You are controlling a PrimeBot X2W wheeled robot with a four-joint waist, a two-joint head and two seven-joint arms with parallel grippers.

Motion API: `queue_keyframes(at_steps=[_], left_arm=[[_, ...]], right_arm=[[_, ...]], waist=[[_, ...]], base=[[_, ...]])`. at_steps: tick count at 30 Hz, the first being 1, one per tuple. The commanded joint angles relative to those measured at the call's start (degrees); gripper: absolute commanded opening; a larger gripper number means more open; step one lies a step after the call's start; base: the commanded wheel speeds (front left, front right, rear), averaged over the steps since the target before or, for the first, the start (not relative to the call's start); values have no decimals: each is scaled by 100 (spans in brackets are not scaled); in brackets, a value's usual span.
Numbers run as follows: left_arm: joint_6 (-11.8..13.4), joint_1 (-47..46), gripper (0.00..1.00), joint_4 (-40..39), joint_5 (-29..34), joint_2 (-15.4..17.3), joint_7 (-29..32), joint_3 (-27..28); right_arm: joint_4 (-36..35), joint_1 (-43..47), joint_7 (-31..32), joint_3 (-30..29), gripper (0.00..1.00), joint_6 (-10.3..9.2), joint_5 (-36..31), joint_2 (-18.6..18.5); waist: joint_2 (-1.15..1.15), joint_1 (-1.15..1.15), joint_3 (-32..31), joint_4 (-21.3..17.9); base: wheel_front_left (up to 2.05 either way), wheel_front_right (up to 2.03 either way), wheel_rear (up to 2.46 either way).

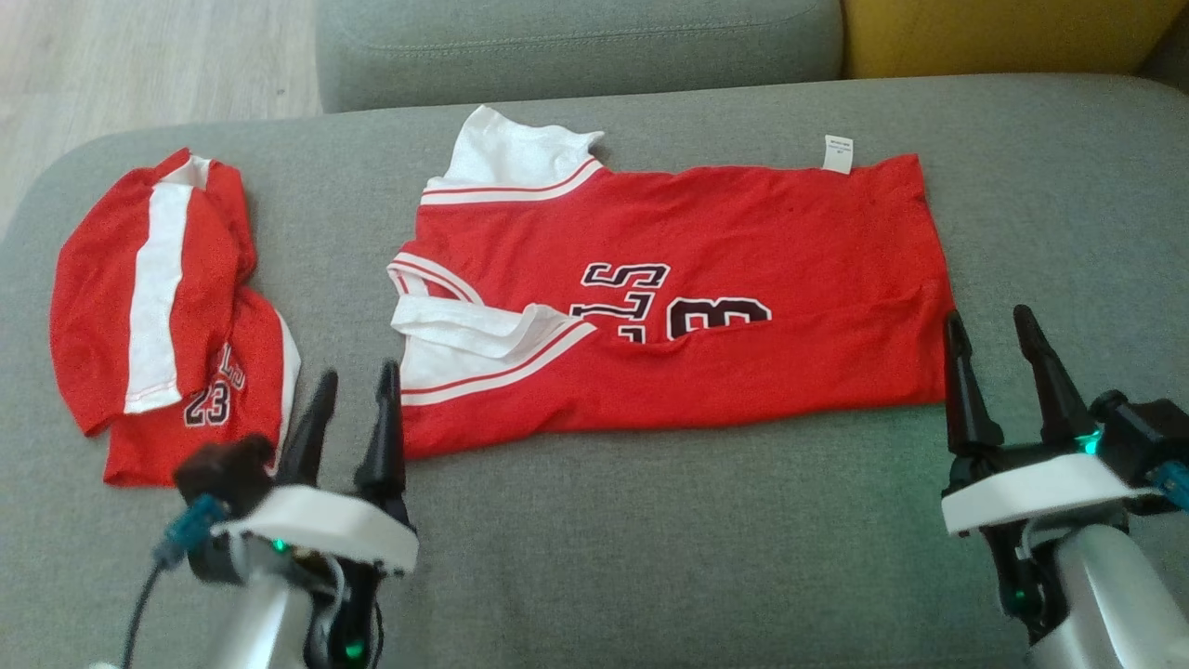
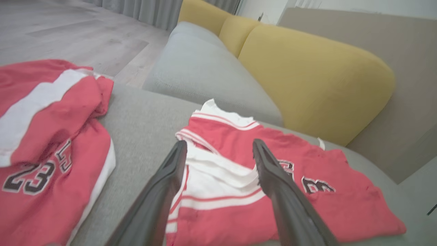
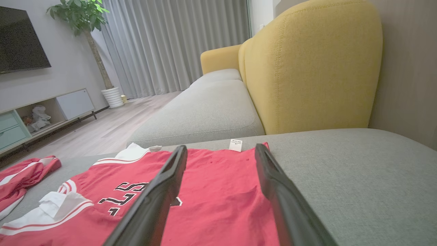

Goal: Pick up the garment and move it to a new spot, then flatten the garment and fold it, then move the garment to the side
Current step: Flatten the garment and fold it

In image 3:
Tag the small yellow floor object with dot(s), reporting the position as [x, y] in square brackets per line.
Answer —
[124, 99]

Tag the grey pleated curtain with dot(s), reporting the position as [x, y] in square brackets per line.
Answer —
[170, 44]

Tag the low wooden tv cabinet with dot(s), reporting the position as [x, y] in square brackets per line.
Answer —
[71, 104]

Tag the red basketball jersey white trim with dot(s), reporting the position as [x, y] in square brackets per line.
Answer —
[218, 191]

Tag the white ribbed plant pot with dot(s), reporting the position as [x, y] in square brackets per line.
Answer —
[112, 98]

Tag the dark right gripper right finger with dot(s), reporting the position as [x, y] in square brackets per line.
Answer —
[286, 205]

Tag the grey sofa seat cushion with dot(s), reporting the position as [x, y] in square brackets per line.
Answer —
[205, 112]
[218, 77]

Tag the green leafy indoor tree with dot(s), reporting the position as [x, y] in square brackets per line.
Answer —
[82, 20]

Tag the black flat screen television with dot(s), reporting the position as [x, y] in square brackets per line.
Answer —
[20, 39]

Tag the yellow sofa backrest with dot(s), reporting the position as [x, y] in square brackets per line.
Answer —
[314, 65]

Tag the white stuffed toy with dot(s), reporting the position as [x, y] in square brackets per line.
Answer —
[40, 118]

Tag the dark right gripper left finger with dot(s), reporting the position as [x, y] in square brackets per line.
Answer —
[153, 205]

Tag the red shorts white side panel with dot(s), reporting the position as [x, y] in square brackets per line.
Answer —
[20, 177]

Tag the yellow and grey sofa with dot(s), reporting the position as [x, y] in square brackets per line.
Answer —
[358, 177]

